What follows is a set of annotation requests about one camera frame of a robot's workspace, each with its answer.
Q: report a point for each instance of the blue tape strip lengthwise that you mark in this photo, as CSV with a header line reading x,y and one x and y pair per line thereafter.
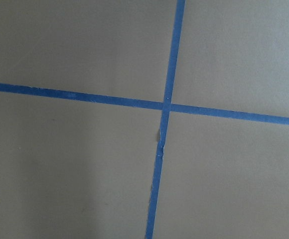
x,y
163,127

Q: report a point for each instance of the blue tape strip crosswise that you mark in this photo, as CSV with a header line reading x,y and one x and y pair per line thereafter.
x,y
194,110

